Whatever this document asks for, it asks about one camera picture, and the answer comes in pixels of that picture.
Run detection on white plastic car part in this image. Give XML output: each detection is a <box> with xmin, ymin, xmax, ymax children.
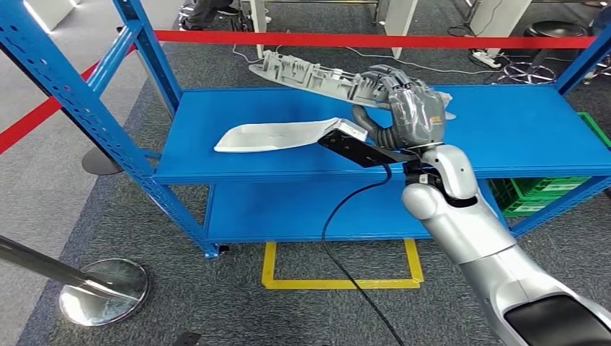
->
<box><xmin>213</xmin><ymin>117</ymin><xmax>344</xmax><ymax>154</ymax></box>

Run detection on chrome stanchion post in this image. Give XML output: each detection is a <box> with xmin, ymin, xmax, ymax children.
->
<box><xmin>0</xmin><ymin>234</ymin><xmax>150</xmax><ymax>328</ymax></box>

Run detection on black stanchion post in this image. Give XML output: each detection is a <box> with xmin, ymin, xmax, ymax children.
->
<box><xmin>81</xmin><ymin>146</ymin><xmax>122</xmax><ymax>176</ymax></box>

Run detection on white floor cable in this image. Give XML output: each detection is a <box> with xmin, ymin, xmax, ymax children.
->
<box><xmin>233</xmin><ymin>43</ymin><xmax>497</xmax><ymax>75</ymax></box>

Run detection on black camera cable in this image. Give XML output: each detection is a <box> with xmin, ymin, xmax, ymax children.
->
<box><xmin>321</xmin><ymin>164</ymin><xmax>406</xmax><ymax>346</ymax></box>

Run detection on green plastic crate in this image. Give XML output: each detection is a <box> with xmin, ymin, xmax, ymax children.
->
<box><xmin>489</xmin><ymin>111</ymin><xmax>611</xmax><ymax>202</ymax></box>
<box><xmin>501</xmin><ymin>190</ymin><xmax>593</xmax><ymax>218</ymax></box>

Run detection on person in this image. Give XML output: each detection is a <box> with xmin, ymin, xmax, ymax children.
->
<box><xmin>180</xmin><ymin>0</ymin><xmax>241</xmax><ymax>32</ymax></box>

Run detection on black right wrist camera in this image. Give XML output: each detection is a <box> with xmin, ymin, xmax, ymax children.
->
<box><xmin>317</xmin><ymin>118</ymin><xmax>421</xmax><ymax>169</ymax></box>

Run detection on white cabinet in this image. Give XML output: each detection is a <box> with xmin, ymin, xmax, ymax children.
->
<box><xmin>21</xmin><ymin>0</ymin><xmax>82</xmax><ymax>32</ymax></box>

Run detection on red barrier belt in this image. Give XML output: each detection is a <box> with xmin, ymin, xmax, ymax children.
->
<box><xmin>0</xmin><ymin>45</ymin><xmax>139</xmax><ymax>156</ymax></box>
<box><xmin>153</xmin><ymin>29</ymin><xmax>595</xmax><ymax>50</ymax></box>

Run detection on chrome stool base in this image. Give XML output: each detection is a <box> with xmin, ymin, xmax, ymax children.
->
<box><xmin>584</xmin><ymin>52</ymin><xmax>611</xmax><ymax>82</ymax></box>
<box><xmin>496</xmin><ymin>62</ymin><xmax>557</xmax><ymax>86</ymax></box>

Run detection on silver wheel hubcap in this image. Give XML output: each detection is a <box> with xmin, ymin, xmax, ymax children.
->
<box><xmin>249</xmin><ymin>50</ymin><xmax>457</xmax><ymax>120</ymax></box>

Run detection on yellow floor tape square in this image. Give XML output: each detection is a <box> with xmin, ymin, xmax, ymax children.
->
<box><xmin>261</xmin><ymin>239</ymin><xmax>425</xmax><ymax>290</ymax></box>

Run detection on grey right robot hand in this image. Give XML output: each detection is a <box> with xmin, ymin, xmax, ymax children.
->
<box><xmin>352</xmin><ymin>64</ymin><xmax>447</xmax><ymax>149</ymax></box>

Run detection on blue metal shelf rack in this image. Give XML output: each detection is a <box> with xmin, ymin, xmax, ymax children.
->
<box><xmin>0</xmin><ymin>0</ymin><xmax>611</xmax><ymax>260</ymax></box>

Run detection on white power strip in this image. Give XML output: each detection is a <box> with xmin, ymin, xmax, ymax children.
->
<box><xmin>471</xmin><ymin>50</ymin><xmax>502</xmax><ymax>68</ymax></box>

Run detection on black stool seat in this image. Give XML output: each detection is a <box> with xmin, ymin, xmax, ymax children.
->
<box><xmin>522</xmin><ymin>19</ymin><xmax>593</xmax><ymax>38</ymax></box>

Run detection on white desk leg panel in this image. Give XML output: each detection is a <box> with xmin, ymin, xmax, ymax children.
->
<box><xmin>250</xmin><ymin>0</ymin><xmax>268</xmax><ymax>59</ymax></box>
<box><xmin>465</xmin><ymin>0</ymin><xmax>532</xmax><ymax>51</ymax></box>
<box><xmin>384</xmin><ymin>0</ymin><xmax>426</xmax><ymax>61</ymax></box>

